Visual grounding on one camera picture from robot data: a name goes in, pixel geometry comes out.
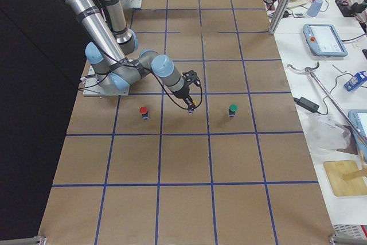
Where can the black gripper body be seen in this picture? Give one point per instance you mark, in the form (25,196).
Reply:
(182,94)

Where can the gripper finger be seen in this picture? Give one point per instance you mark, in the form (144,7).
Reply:
(188,100)

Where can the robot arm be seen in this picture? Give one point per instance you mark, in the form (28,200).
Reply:
(112,41)

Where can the green push button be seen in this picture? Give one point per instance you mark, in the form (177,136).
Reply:
(232,110)

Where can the red push button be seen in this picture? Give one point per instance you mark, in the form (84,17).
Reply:
(144,111)

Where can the black power adapter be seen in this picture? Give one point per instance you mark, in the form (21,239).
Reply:
(308,105)

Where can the metal reacher stick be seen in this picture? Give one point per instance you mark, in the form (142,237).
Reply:
(311,71)

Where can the clear plastic bag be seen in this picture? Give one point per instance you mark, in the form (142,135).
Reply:
(324,135)

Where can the teach pendant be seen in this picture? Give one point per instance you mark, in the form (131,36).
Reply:
(323,40)

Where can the blue plastic cup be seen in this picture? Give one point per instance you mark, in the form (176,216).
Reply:
(314,8)

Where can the blue carton box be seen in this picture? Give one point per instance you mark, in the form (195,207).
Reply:
(356,81)

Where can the wooden cutting board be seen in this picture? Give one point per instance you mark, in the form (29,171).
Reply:
(345,178)

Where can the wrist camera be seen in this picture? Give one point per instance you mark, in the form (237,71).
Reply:
(191,77)

